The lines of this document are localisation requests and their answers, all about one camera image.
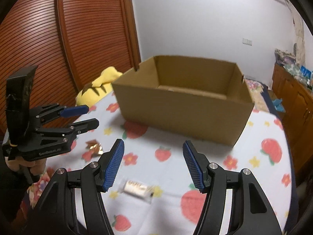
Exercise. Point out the brown cardboard box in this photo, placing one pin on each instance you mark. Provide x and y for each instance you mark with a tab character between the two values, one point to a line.
192	96

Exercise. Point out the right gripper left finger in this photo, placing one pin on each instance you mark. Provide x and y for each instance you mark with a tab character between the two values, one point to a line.
72	202

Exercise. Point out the gold brown foil snack packet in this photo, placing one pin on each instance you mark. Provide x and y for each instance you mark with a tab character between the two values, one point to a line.
95	147

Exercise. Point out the beige curtain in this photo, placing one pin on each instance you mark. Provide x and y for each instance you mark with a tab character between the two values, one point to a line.
300	39

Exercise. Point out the floral strawberry bed sheet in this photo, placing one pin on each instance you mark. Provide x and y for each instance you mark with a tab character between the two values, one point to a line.
154	157

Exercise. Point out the wooden side cabinet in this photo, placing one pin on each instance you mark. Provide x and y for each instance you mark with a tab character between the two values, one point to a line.
297	121

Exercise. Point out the person's left hand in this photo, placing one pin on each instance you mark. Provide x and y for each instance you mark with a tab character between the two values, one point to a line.
36	167

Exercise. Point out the yellow plush toy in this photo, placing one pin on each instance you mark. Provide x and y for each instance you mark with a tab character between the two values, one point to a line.
96	90

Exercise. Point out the brown wooden wardrobe door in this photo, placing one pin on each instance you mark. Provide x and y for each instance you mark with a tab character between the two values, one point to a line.
70	41

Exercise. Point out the small white nougat candy packet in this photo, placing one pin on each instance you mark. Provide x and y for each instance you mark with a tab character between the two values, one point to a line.
137	189

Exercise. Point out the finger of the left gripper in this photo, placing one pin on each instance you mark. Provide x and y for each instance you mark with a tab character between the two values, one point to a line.
68	133
48	113

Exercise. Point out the white wall socket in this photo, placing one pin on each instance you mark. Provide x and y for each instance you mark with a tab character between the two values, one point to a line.
247	42

